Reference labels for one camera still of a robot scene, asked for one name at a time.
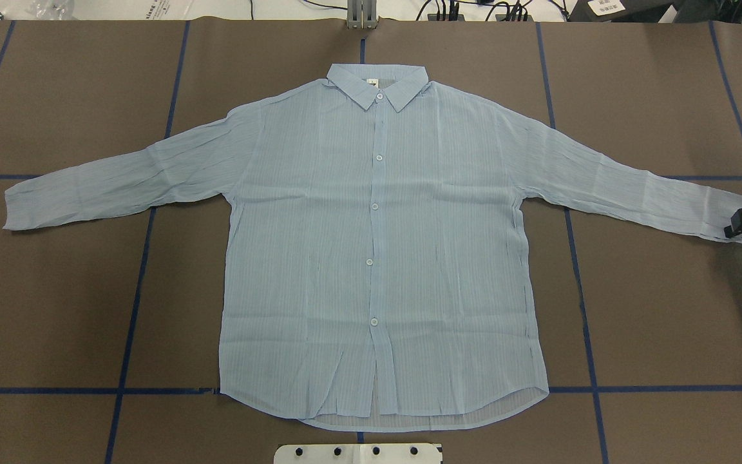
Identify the light blue button shirt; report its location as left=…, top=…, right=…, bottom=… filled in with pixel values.
left=4, top=64, right=742, bottom=432

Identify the grey aluminium frame post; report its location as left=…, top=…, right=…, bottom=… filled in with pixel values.
left=347, top=0, right=379, bottom=30

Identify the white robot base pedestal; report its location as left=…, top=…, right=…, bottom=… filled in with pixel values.
left=273, top=443, right=444, bottom=463

